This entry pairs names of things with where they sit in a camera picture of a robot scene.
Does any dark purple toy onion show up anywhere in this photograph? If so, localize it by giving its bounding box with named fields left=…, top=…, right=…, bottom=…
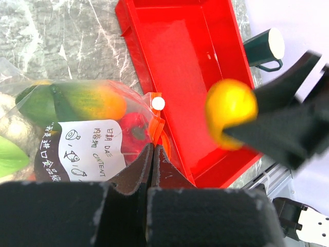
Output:
left=33, top=122, right=70, bottom=182

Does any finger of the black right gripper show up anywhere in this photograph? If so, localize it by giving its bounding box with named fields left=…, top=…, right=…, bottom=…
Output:
left=224, top=102, right=328, bottom=170
left=253, top=50, right=321, bottom=113

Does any red plastic bin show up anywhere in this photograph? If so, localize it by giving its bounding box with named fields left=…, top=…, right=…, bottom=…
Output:
left=115, top=1, right=260, bottom=188

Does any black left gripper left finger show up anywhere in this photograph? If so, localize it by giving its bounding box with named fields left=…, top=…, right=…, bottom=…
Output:
left=97, top=144, right=154, bottom=246

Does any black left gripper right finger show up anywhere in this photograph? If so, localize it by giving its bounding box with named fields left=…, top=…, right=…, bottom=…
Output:
left=150, top=145, right=196, bottom=190

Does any clear zip top bag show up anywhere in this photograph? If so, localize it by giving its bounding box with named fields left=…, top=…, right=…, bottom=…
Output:
left=1, top=58, right=171, bottom=182

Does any small orange toy fruit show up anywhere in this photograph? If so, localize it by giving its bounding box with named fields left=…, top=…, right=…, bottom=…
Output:
left=205, top=79, right=259, bottom=150

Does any dark green mug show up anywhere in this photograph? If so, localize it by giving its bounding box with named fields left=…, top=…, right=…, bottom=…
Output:
left=243, top=28, right=285, bottom=72

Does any red toy bell pepper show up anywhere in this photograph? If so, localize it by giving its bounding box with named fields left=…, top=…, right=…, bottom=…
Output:
left=119, top=112, right=152, bottom=166

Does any toy cauliflower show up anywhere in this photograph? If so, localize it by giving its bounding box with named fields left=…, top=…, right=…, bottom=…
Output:
left=1, top=93, right=40, bottom=183

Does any orange green toy mango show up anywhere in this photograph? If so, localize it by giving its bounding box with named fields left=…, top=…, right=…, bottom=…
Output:
left=15, top=80, right=127, bottom=127

